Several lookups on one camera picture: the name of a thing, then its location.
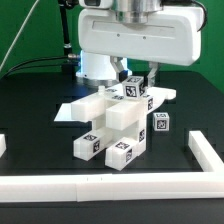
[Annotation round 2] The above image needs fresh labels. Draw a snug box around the white tagged cube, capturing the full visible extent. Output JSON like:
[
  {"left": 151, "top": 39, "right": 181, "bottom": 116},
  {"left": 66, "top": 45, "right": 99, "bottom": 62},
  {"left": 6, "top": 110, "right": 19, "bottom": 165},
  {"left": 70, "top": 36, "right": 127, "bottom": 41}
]
[
  {"left": 153, "top": 112, "right": 170, "bottom": 131},
  {"left": 122, "top": 76, "right": 145, "bottom": 100}
]

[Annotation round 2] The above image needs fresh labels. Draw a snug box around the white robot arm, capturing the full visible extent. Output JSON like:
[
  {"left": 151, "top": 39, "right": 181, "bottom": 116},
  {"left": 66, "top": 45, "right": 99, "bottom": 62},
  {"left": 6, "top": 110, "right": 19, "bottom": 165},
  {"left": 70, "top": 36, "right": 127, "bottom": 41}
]
[{"left": 77, "top": 0, "right": 207, "bottom": 85}]

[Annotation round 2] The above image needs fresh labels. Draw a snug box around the white chair back frame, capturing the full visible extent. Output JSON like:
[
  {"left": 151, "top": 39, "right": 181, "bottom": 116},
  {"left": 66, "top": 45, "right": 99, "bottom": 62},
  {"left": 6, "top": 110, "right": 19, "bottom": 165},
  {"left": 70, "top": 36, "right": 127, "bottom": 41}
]
[{"left": 71, "top": 84, "right": 176, "bottom": 131}]

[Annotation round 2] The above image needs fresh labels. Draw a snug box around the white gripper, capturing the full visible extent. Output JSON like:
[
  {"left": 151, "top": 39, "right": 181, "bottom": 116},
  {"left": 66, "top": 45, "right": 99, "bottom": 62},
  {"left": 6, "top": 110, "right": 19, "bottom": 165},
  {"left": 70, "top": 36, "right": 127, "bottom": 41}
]
[{"left": 78, "top": 6, "right": 203, "bottom": 87}]

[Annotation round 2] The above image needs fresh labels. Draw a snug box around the black cable bundle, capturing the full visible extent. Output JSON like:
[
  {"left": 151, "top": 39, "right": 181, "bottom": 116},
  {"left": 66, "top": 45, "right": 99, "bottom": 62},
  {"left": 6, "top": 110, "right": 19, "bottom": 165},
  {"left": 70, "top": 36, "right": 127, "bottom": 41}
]
[{"left": 3, "top": 53, "right": 82, "bottom": 78}]

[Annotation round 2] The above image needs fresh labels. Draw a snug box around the black vertical pole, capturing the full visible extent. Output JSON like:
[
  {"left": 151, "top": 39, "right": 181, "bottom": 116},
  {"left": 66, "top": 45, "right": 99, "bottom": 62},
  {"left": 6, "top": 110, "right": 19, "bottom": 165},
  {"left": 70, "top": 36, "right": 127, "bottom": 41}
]
[{"left": 57, "top": 0, "right": 79, "bottom": 75}]

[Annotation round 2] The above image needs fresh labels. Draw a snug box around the white chair seat part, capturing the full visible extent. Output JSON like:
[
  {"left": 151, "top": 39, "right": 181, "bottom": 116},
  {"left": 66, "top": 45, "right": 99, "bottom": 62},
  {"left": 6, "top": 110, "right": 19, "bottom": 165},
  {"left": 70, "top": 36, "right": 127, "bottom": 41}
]
[{"left": 91, "top": 96, "right": 156, "bottom": 158}]

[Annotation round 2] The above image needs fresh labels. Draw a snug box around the white marker base plate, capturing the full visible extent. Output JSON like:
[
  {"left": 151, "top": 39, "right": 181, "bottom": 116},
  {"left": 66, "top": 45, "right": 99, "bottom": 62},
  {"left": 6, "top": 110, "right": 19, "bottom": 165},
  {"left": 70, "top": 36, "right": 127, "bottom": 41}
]
[{"left": 54, "top": 103, "right": 89, "bottom": 123}]

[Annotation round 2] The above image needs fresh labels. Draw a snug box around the white cable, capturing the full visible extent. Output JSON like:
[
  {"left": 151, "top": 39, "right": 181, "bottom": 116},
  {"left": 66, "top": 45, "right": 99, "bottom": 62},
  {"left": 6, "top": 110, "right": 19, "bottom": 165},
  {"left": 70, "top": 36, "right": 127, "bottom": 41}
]
[{"left": 0, "top": 0, "right": 40, "bottom": 73}]

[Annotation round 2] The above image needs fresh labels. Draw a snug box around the white L-shaped fence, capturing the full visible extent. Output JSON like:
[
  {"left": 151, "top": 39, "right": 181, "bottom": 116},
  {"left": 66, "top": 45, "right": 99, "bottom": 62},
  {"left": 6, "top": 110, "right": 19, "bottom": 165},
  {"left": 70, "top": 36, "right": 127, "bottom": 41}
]
[{"left": 0, "top": 131, "right": 224, "bottom": 203}]

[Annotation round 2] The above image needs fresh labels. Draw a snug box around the white block at left edge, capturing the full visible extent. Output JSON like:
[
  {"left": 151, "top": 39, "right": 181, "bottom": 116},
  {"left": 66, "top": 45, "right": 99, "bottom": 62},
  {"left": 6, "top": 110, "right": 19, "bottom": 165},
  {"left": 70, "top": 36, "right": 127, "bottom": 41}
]
[{"left": 0, "top": 134, "right": 6, "bottom": 157}]

